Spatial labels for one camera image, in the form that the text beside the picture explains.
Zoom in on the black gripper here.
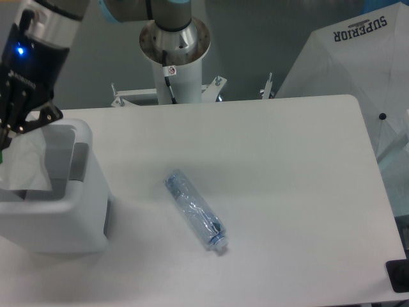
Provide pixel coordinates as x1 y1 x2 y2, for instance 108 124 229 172
1 24 70 151

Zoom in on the clear plastic wrapper green print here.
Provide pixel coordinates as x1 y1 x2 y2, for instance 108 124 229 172
1 129 52 191

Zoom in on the clear crushed plastic bottle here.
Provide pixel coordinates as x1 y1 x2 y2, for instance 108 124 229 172
164 169 229 255

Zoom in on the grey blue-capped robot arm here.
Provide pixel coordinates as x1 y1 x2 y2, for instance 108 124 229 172
1 1 199 150

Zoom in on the white grey trash can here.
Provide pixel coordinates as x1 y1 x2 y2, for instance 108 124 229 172
1 118 113 253

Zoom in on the white umbrella with lettering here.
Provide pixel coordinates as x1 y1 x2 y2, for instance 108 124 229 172
276 2 408 168

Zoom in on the black device at table edge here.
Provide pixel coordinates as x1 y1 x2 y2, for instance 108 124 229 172
385 259 408 293

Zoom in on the white metal base frame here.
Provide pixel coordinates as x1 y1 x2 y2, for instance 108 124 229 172
111 72 275 107

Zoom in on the black cable on pedestal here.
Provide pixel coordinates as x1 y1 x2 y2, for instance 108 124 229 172
161 49 178 105

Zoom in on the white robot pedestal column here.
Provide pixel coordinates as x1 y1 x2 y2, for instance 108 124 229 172
139 17 210 105

